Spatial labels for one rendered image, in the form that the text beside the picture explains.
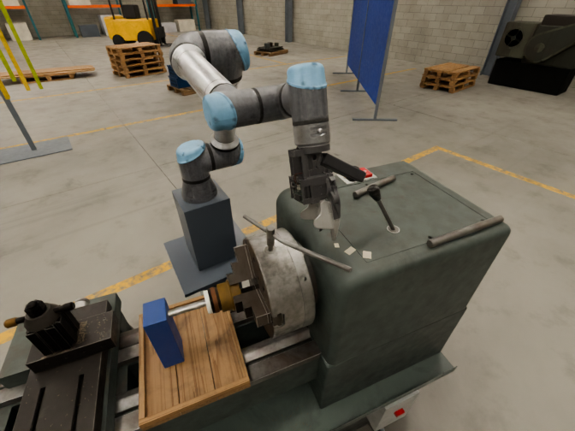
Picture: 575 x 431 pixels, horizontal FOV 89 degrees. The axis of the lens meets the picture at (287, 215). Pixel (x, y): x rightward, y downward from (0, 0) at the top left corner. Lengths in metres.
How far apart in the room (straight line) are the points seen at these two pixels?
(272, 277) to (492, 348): 1.87
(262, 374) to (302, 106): 0.79
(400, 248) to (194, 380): 0.71
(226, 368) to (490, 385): 1.66
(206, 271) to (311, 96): 1.06
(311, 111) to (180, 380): 0.84
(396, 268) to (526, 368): 1.75
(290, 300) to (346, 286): 0.16
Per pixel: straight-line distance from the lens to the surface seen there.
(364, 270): 0.76
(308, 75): 0.60
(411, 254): 0.84
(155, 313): 0.91
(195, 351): 1.08
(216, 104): 0.62
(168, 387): 1.05
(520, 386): 2.37
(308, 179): 0.60
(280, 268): 0.79
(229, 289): 0.88
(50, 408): 1.06
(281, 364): 1.04
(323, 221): 0.63
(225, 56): 1.00
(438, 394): 2.11
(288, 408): 1.33
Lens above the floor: 1.80
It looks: 37 degrees down
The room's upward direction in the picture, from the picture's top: straight up
